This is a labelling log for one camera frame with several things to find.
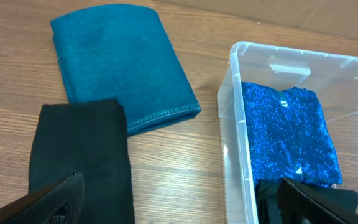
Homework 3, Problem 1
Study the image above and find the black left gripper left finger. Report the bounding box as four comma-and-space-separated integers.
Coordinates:
0, 173, 85, 224

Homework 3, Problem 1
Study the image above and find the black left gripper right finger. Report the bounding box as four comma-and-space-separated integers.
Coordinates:
277, 178, 358, 224

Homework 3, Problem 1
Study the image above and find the black cloth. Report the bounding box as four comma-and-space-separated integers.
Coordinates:
29, 99, 135, 224
255, 180, 358, 224

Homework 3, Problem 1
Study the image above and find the blue sequin cloth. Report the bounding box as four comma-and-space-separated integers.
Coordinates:
241, 82, 342, 187

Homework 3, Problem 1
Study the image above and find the clear plastic container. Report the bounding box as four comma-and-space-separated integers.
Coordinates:
217, 41, 358, 223

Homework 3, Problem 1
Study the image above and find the dark blue folded towel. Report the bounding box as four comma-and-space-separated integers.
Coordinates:
50, 4, 201, 136

